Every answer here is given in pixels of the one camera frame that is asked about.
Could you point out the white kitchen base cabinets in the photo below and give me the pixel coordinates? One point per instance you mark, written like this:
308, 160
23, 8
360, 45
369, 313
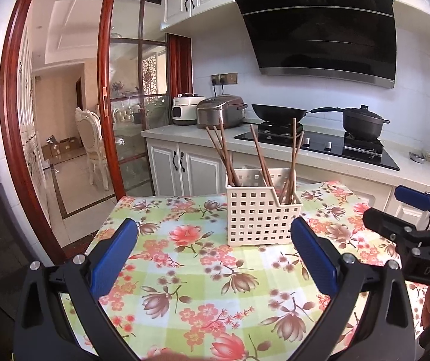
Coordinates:
162, 165

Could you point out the red wooden door frame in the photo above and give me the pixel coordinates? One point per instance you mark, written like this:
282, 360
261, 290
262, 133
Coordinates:
9, 120

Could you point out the red wooden sliding glass door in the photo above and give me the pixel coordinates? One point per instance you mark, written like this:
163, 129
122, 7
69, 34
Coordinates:
105, 82

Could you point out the white pressure cooker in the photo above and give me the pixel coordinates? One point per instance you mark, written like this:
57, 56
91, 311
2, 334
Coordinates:
184, 111

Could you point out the brown cardboard box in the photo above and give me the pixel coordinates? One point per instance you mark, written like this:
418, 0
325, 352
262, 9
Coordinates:
68, 145
51, 151

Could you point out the small steel bowl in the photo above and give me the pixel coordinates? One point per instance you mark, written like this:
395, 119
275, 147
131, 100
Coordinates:
417, 157

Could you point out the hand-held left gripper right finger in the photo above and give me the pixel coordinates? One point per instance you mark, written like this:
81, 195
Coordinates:
314, 259

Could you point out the gold wall socket with plugs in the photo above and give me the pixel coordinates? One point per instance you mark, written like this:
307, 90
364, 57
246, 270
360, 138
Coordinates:
224, 78

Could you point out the set of wooden chopsticks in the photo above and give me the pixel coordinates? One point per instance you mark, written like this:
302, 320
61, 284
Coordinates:
293, 146

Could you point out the white plastic utensil basket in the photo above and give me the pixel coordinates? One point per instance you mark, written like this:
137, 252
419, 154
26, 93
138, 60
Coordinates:
256, 218

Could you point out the black range hood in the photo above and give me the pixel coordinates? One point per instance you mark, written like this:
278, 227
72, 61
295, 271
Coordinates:
320, 30

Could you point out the red wooden door panel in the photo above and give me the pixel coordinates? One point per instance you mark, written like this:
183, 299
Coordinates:
179, 67

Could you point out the white lattice screen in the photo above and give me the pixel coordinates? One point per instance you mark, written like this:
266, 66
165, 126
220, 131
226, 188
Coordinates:
150, 75

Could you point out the person's left hand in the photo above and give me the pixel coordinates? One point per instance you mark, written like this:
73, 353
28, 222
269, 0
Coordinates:
169, 356

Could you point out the black lidded pot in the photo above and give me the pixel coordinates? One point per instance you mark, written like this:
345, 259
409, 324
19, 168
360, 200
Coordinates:
365, 124

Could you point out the white ornate dining chair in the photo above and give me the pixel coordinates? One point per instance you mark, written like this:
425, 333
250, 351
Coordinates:
91, 135

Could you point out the silver rice cooker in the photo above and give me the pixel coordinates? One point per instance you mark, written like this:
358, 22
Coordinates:
218, 112

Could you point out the black glass gas hob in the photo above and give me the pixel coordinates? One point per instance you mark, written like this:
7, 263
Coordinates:
357, 154

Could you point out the floral tablecloth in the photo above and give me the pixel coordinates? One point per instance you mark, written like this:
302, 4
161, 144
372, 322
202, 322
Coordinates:
200, 289

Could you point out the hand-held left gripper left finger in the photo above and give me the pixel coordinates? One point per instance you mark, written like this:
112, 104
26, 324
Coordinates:
113, 255

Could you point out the white hallway cabinet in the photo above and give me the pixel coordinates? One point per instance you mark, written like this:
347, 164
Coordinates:
29, 120

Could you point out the black wok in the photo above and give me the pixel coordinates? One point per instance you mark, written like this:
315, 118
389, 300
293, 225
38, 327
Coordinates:
278, 112

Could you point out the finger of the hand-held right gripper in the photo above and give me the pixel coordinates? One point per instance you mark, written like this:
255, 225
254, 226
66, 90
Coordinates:
414, 197
395, 229

